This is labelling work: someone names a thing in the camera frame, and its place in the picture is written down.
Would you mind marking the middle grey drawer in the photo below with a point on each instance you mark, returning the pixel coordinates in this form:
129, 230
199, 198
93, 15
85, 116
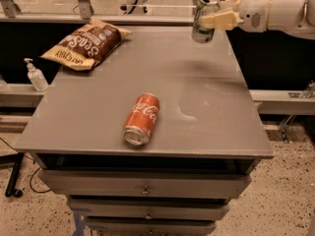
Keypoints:
148, 209

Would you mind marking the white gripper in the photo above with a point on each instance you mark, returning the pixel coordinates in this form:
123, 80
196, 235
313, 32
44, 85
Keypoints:
254, 11

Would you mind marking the white pump dispenser bottle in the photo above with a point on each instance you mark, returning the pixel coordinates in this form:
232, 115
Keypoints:
36, 77

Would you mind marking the grey drawer cabinet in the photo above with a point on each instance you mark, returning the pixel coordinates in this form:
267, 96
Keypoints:
158, 139

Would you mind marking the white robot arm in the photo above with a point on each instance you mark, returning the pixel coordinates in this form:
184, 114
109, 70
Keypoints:
293, 17

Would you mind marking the bottom grey drawer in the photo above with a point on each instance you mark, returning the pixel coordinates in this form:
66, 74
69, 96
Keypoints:
151, 226

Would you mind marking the red coca-cola can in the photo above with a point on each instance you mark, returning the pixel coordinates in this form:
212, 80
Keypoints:
141, 120

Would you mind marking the top grey drawer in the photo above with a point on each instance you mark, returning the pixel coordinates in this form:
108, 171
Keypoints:
142, 184

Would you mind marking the black stand leg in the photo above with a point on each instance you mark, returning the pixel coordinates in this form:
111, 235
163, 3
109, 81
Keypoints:
15, 160

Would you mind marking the grey drawer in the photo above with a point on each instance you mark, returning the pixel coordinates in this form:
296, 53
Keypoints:
148, 209
151, 226
142, 184

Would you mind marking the metal railing frame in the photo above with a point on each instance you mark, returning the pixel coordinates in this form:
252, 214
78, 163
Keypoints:
159, 12

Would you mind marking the brown chip bag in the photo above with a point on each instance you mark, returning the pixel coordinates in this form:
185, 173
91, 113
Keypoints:
86, 47

